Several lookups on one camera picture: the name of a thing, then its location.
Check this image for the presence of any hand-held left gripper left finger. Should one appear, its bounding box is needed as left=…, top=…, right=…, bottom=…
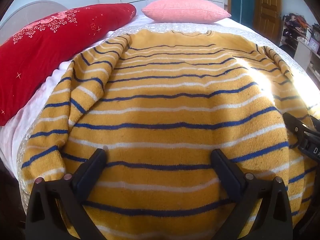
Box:
left=26, top=148, right=108, bottom=240

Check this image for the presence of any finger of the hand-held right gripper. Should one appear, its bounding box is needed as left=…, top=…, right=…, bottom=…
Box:
left=282, top=112, right=310, bottom=143

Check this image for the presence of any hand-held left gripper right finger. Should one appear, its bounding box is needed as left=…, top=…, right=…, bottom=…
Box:
left=211, top=149, right=293, bottom=240

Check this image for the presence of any yellow striped sweater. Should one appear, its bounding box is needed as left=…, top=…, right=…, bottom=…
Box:
left=21, top=29, right=319, bottom=240

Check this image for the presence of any shelf rack with clothes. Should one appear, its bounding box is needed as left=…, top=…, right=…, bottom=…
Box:
left=281, top=12, right=313, bottom=48

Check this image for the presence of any white shelf unit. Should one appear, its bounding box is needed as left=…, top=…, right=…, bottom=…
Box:
left=292, top=40, right=320, bottom=80

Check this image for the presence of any dark table clock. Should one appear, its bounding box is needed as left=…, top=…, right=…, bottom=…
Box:
left=311, top=24, right=320, bottom=43

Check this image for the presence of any white bed with quilt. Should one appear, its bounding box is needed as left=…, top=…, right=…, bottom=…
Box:
left=15, top=22, right=320, bottom=215

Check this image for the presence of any wooden door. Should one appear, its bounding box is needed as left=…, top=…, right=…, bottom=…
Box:
left=254, top=0, right=282, bottom=45

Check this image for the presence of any red embroidered pillow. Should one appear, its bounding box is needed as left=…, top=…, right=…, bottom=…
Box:
left=0, top=3, right=137, bottom=127

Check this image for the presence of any pink ribbed pillow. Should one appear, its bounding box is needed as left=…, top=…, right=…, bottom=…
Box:
left=141, top=0, right=232, bottom=23

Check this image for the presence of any grey bed headboard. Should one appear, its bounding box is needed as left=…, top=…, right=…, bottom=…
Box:
left=0, top=0, right=69, bottom=45

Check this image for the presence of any teal wall panel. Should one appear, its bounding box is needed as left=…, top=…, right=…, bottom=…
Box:
left=230, top=0, right=255, bottom=27

